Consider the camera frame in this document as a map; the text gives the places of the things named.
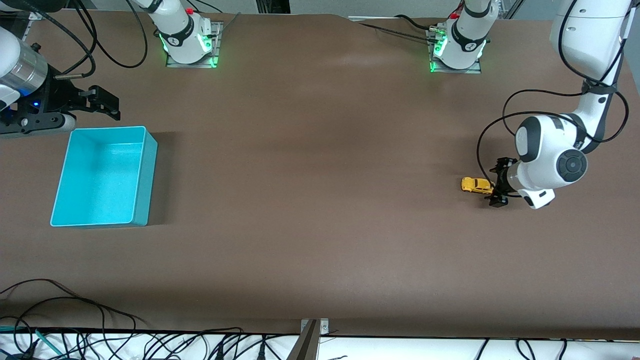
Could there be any aluminium frame rail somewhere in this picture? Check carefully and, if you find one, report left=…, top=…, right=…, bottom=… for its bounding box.
left=0, top=7, right=48, bottom=36

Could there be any black corrugated conduit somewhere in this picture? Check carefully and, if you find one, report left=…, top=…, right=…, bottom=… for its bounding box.
left=374, top=27, right=434, bottom=43

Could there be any black cable with silver plug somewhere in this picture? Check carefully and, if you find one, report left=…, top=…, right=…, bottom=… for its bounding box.
left=30, top=5, right=97, bottom=82

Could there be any aluminium frame corner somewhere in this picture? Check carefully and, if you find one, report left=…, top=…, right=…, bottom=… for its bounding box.
left=620, top=0, right=640, bottom=36

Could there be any black base cable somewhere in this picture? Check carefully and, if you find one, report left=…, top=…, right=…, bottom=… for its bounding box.
left=395, top=14, right=432, bottom=30

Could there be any long black cable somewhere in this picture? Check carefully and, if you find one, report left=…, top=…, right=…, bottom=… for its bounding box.
left=0, top=278, right=148, bottom=332

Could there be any small metal edge bracket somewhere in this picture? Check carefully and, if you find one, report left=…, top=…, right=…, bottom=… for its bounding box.
left=300, top=318, right=330, bottom=335

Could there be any teal cable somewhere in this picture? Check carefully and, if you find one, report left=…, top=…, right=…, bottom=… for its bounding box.
left=0, top=325, right=65, bottom=357

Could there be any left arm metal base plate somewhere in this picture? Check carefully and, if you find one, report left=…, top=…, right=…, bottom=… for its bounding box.
left=426, top=27, right=483, bottom=75

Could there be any turquoise plastic bin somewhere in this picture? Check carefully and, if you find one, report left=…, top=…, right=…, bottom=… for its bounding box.
left=50, top=125, right=159, bottom=228

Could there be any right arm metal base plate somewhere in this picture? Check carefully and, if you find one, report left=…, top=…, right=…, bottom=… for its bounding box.
left=166, top=21, right=222, bottom=69

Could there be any black box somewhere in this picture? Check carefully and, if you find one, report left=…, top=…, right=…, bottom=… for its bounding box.
left=256, top=0, right=291, bottom=15

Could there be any grey aluminium profile bar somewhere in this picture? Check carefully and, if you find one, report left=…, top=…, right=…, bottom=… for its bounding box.
left=286, top=320, right=321, bottom=360

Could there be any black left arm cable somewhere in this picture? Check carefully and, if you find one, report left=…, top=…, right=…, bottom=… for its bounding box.
left=476, top=0, right=631, bottom=198

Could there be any yellow beetle toy car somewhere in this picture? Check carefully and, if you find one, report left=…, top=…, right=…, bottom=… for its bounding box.
left=460, top=176, right=496, bottom=195

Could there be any thin grey cable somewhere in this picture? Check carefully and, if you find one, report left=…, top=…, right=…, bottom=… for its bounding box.
left=215, top=12, right=242, bottom=36

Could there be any black looping right arm cable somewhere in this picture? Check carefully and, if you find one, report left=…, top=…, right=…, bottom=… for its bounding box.
left=75, top=0, right=149, bottom=69

